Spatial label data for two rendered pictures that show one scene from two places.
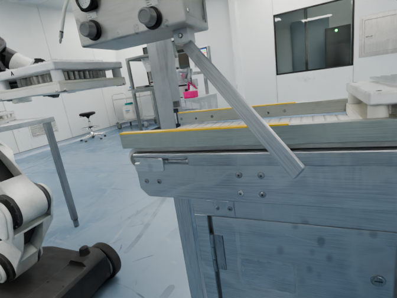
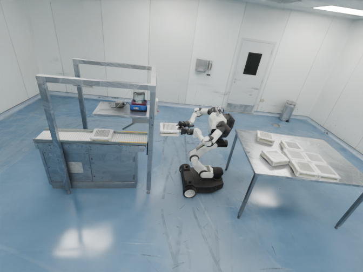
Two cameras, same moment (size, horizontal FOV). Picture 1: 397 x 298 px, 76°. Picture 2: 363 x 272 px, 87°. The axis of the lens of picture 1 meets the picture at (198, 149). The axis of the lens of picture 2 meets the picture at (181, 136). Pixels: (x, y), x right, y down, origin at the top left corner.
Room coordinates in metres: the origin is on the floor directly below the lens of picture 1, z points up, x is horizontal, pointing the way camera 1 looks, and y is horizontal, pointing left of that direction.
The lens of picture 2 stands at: (2.71, -0.79, 2.23)
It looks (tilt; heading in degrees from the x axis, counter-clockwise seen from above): 30 degrees down; 145
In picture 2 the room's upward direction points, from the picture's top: 8 degrees clockwise
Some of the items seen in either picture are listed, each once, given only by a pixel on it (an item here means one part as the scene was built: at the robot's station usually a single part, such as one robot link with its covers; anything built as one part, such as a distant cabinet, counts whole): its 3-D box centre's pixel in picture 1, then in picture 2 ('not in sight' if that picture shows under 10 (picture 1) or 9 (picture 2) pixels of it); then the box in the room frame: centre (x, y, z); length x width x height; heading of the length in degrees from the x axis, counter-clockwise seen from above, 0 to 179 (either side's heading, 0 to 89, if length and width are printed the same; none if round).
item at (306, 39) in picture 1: (311, 39); not in sight; (5.15, -2.44, 1.43); 1.38 x 0.01 x 1.16; 61
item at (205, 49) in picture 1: (203, 71); not in sight; (3.62, -0.22, 1.07); 0.23 x 0.10 x 0.62; 61
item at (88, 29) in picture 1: (88, 26); not in sight; (0.49, 0.16, 1.07); 0.03 x 0.02 x 0.04; 65
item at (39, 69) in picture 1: (62, 71); (169, 127); (0.78, 0.36, 1.03); 0.25 x 0.24 x 0.02; 155
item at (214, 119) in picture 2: not in sight; (220, 124); (1.07, 0.99, 1.12); 0.34 x 0.30 x 0.36; 155
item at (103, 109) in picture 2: not in sight; (123, 110); (0.56, -0.17, 1.25); 0.62 x 0.38 x 0.04; 65
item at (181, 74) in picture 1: (185, 83); not in sight; (3.67, 0.05, 0.95); 0.49 x 0.36 x 0.37; 61
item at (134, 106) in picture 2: not in sight; (139, 104); (0.58, 0.02, 1.32); 0.21 x 0.20 x 0.09; 155
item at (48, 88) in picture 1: (66, 87); (168, 130); (0.78, 0.36, 0.99); 0.24 x 0.24 x 0.02; 65
